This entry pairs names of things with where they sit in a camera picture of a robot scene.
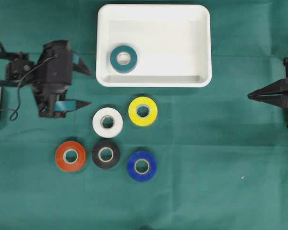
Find thin black cable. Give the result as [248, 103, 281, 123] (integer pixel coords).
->
[0, 54, 60, 122]

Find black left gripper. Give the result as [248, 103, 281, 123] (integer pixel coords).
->
[31, 48, 92, 118]

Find yellow tape roll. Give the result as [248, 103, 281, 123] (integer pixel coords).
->
[128, 96, 158, 127]

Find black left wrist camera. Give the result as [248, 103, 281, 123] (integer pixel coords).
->
[43, 40, 73, 85]

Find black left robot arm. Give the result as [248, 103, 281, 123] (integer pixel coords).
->
[0, 40, 92, 118]

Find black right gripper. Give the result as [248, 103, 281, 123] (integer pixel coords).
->
[248, 57, 288, 128]

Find green tape roll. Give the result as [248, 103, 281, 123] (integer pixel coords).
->
[110, 45, 138, 73]

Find white plastic tray case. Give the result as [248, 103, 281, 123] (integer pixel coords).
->
[96, 4, 212, 88]

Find black tape roll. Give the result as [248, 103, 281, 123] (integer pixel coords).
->
[92, 140, 120, 169]

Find white tape roll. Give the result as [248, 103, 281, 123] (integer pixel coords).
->
[92, 107, 123, 138]

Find red tape roll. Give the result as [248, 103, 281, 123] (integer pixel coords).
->
[55, 141, 86, 173]

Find blue tape roll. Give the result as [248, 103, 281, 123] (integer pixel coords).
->
[127, 150, 157, 182]

